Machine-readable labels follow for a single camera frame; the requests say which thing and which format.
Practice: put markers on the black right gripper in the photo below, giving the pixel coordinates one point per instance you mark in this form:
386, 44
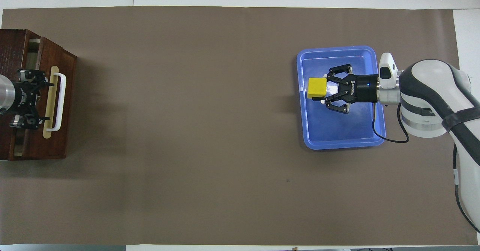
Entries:
362, 89

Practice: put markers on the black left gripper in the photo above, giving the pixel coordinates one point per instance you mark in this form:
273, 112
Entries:
24, 97

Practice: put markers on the yellow cube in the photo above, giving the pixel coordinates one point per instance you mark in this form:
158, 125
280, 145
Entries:
317, 88

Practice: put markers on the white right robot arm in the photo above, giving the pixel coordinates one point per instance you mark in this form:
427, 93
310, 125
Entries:
431, 89

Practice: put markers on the blue plastic tray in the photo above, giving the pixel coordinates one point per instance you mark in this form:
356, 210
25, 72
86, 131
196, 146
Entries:
337, 131

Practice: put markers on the dark brown wooden cabinet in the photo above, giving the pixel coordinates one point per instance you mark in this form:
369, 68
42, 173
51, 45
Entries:
11, 44

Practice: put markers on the brown table mat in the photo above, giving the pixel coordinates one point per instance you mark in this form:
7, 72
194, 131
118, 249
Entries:
187, 131

